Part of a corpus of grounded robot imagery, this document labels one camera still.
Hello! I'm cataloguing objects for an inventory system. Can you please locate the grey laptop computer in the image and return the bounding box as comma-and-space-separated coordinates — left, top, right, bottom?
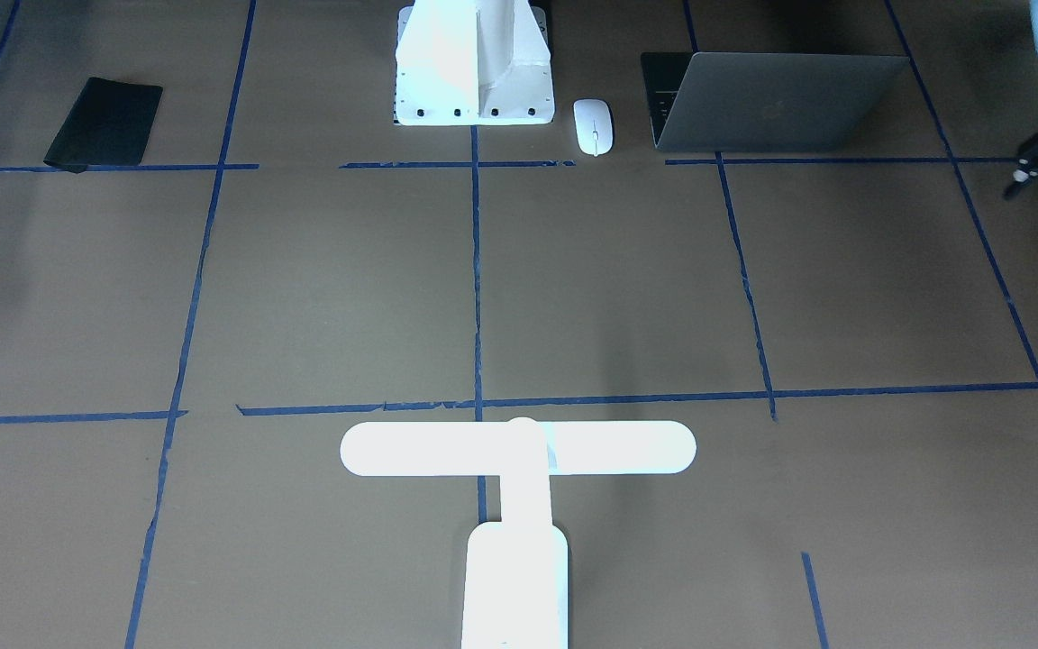
640, 50, 906, 153

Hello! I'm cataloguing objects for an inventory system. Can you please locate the black mouse pad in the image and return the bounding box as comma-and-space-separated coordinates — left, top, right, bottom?
42, 77, 164, 173

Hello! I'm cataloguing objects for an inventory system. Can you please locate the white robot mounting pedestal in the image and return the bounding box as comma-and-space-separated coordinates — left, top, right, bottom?
393, 1, 556, 127

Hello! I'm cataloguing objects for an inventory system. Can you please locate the white desk lamp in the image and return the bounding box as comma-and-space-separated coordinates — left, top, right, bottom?
342, 416, 696, 648

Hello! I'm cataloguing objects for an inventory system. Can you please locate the white wireless mouse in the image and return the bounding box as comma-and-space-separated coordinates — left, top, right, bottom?
573, 98, 614, 157

